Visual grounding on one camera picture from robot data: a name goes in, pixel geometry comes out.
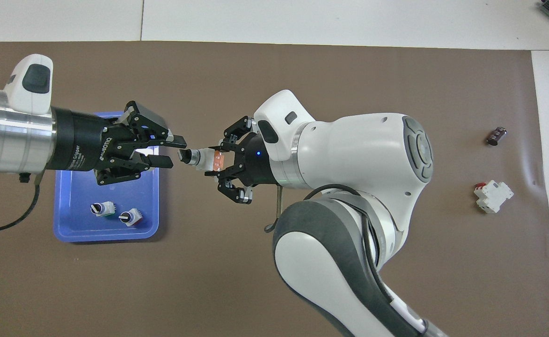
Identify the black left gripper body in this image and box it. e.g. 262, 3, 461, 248
45, 107, 127, 173

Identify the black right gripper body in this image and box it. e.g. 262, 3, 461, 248
236, 132, 280, 188

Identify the white selector switch orange base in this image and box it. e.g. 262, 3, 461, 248
177, 147, 223, 173

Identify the blue plastic tray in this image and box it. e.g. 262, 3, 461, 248
53, 111, 161, 243

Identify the brown table mat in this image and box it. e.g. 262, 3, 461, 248
0, 41, 549, 337

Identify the white circuit breaker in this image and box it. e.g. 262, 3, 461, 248
474, 180, 514, 214

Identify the small black terminal block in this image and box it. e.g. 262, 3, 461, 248
486, 126, 508, 147

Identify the white selector switch black knob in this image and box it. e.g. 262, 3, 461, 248
118, 209, 142, 227
90, 201, 116, 217

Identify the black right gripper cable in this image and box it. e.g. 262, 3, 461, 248
264, 185, 285, 234

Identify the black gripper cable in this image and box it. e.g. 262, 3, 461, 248
0, 171, 41, 233
264, 185, 285, 234

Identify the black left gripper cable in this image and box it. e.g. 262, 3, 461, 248
0, 171, 41, 233

